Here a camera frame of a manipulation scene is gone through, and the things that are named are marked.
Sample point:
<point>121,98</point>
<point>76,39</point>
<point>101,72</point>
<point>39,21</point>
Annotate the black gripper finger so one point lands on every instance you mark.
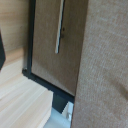
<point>1,55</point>

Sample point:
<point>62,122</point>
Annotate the brown drawer with cabinet lid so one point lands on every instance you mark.
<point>105,66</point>

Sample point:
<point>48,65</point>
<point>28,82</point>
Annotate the brown drawer cabinet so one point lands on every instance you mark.
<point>29,40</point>

